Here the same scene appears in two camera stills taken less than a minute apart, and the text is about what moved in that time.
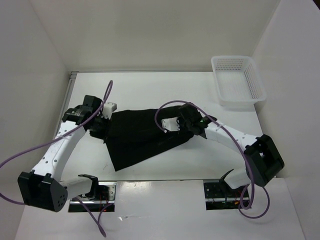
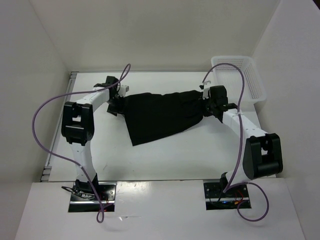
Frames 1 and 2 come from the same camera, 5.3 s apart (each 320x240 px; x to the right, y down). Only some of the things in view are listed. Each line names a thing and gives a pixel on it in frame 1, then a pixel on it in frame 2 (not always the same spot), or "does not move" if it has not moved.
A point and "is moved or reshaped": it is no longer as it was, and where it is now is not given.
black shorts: [132, 135] is moved or reshaped
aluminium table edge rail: [67, 95] does not move
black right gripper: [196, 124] -> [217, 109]
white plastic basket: [239, 82] does not move
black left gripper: [103, 134] -> [120, 109]
